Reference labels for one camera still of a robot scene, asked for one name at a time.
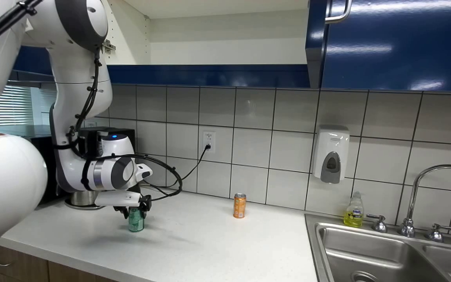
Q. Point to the white wall outlet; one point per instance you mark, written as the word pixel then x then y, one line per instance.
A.
pixel 208 139

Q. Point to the stainless steel double sink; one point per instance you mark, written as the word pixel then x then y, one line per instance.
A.
pixel 382 255

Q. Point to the green soda can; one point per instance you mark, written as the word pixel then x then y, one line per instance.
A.
pixel 134 222

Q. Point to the wooden base cabinet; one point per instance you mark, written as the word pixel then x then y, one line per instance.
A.
pixel 22 266

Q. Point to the white wall soap dispenser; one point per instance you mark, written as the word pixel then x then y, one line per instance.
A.
pixel 330 153

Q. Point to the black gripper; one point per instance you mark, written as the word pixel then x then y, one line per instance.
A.
pixel 125 202

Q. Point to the yellow dish soap bottle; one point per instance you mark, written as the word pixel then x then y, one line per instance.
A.
pixel 354 213

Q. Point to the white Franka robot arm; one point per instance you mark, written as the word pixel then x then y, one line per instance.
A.
pixel 6 177

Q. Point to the window blinds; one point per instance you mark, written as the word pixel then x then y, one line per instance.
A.
pixel 6 109

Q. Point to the chrome gooseneck faucet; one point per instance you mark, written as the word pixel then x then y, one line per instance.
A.
pixel 407 227

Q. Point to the orange soda can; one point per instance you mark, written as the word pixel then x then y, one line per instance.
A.
pixel 239 205

